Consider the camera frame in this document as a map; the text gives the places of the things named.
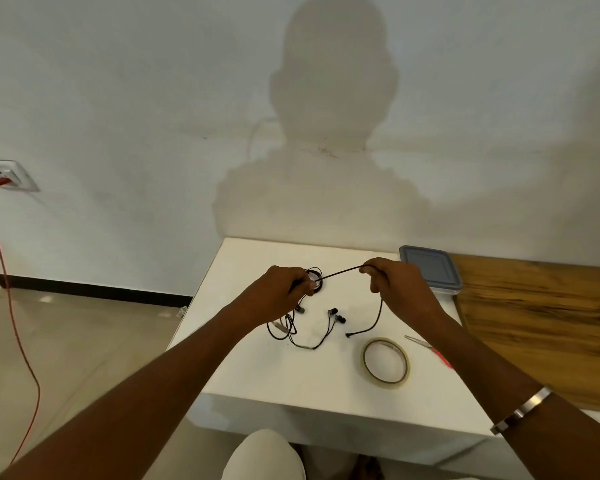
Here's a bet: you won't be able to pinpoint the white wall socket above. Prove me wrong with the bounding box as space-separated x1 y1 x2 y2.
0 158 40 192

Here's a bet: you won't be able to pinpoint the red-handled scissors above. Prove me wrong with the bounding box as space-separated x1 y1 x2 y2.
403 334 454 371

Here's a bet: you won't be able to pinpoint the person's left hand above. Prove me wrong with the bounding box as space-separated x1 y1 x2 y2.
225 265 319 335

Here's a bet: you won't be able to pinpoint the black skirting board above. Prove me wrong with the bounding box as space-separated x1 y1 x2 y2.
0 274 193 308

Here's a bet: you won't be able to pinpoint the black wired earphones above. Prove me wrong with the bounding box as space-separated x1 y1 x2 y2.
295 266 326 315
266 263 385 351

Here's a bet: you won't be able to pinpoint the brown wooden board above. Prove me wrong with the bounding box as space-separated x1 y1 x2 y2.
449 253 600 415

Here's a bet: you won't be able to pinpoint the person's left forearm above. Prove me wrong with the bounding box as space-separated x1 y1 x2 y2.
0 307 251 480

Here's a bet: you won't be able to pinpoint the silver bracelet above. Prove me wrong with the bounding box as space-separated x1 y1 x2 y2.
489 387 553 435

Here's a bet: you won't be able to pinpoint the clear tape roll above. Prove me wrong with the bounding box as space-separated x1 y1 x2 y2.
361 337 411 389

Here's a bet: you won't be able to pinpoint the container with grey lid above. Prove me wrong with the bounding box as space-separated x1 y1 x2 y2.
399 245 463 295

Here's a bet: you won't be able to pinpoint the person's right hand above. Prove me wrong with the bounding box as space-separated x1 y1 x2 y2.
359 257 449 335

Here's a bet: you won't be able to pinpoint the person's right forearm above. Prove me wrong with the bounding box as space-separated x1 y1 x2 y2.
417 312 600 480

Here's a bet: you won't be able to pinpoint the person's right foot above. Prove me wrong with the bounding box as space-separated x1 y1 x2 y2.
352 454 383 480

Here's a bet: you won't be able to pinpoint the person's white trousers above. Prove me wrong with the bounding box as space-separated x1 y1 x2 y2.
221 428 309 480

